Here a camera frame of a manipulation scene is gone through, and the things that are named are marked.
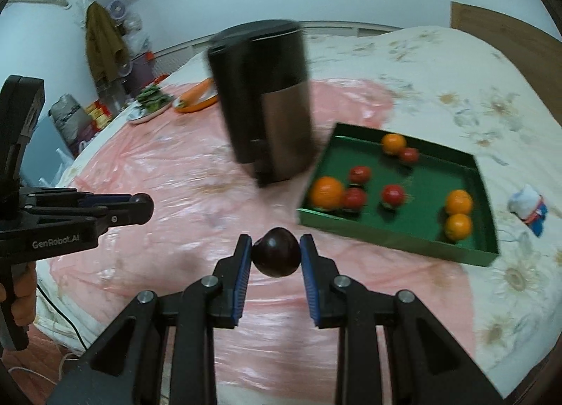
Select dark brown electric kettle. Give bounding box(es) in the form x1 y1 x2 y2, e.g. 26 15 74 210
207 20 313 188

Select hanging clear plastic bags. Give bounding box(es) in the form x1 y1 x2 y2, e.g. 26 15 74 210
123 12 150 55

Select white wrapped wall pipe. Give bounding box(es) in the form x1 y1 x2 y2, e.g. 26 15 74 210
9 0 73 11

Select black cable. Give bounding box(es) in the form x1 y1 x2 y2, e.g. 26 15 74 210
35 284 89 357

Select bed with floral quilt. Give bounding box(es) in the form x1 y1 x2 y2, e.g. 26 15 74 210
35 25 562 397

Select green tray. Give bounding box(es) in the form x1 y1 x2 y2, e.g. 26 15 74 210
295 123 500 268

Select large white plastic bag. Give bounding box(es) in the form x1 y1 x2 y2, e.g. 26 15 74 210
50 148 73 186

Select wooden headboard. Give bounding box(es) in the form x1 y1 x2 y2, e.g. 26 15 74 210
451 1 562 134

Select white slatted radiator cover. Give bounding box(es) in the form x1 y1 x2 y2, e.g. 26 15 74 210
149 21 405 77

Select carrot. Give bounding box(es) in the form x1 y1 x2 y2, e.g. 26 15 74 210
178 78 214 107

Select white red blue toy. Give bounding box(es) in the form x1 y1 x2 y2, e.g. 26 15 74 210
507 184 549 238

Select red and yellow boxes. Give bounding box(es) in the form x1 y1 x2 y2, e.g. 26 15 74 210
83 100 112 127

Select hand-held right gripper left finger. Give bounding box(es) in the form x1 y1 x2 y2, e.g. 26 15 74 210
46 234 253 405

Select brown coat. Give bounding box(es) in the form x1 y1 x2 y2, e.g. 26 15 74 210
85 1 131 90

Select green leafy vegetable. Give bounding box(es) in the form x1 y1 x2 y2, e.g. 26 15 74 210
136 84 172 112

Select pink plastic sheet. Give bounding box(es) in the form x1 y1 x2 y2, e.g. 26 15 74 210
48 78 477 405

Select white coat rack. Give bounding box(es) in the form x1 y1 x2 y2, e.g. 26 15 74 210
77 0 97 28

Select purple plastic bin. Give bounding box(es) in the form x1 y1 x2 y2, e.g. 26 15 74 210
127 52 154 94

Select grey sack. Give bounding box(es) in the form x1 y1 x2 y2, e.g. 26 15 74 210
49 93 95 155

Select orange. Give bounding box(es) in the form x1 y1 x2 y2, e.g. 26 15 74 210
445 214 473 240
311 176 345 210
445 190 474 215
381 133 407 155

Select person's left hand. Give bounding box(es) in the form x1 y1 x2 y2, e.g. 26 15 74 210
0 261 38 331

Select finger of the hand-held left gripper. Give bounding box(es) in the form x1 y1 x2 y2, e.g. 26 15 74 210
20 188 137 210
20 202 152 232

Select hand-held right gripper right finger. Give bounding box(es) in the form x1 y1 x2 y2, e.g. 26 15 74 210
300 234 505 405

